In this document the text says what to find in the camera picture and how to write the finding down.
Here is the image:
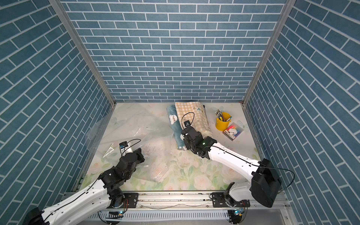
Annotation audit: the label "orange checked flower blanket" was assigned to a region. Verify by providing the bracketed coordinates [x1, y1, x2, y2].
[175, 102, 213, 138]

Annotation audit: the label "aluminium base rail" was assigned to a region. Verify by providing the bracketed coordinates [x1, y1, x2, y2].
[60, 190, 290, 212]

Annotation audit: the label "pens in bucket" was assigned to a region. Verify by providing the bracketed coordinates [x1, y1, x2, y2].
[216, 109, 224, 121]

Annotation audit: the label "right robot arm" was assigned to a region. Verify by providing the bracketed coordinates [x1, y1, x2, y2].
[181, 126, 281, 208]

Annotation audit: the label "clear plastic vacuum bag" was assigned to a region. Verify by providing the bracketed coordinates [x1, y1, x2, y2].
[83, 103, 176, 185]

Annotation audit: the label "dark teal bear blanket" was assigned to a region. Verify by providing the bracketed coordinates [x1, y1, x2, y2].
[166, 105, 187, 150]

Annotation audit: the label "yellow metal pen bucket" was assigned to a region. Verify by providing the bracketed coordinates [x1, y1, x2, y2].
[215, 112, 232, 131]

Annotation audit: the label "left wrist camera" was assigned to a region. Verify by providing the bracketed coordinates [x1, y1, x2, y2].
[119, 141, 133, 156]

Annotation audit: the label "clear box of stationery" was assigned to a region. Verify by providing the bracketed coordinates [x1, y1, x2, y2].
[222, 121, 244, 141]

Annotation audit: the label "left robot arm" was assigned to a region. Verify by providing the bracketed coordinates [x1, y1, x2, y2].
[23, 148, 145, 225]

